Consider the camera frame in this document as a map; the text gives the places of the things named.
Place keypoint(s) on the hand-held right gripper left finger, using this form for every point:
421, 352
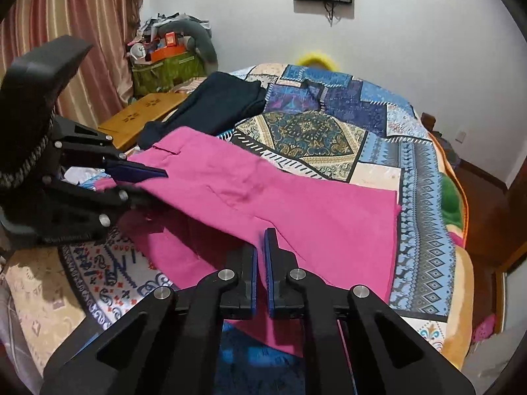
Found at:
252, 273

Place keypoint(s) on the pink pants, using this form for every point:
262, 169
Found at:
288, 197

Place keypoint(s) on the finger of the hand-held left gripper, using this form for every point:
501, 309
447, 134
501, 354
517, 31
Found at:
123, 200
136, 172

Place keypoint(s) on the green storage bag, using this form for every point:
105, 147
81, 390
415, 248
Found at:
164, 75

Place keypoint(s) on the patterned patchwork blanket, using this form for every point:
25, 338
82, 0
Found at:
313, 131

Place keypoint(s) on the orange box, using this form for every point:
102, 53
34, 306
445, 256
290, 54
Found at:
166, 52

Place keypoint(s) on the wooden bed post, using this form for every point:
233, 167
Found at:
429, 121

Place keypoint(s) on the grey plush pillow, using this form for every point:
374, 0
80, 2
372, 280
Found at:
204, 42

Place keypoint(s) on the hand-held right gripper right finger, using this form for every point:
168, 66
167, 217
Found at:
270, 273

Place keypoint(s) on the yellow plush item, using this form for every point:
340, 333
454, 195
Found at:
317, 58

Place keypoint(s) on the small wooden table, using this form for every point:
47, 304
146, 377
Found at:
140, 115

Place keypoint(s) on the white wall socket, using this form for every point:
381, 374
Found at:
461, 136

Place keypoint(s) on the orange green fleece blanket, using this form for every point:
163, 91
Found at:
451, 197

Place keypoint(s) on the striped curtain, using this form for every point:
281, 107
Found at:
82, 8

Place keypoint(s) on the pink slipper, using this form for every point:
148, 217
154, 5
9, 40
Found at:
483, 328

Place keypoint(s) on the dark navy garment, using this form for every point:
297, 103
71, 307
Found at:
214, 98

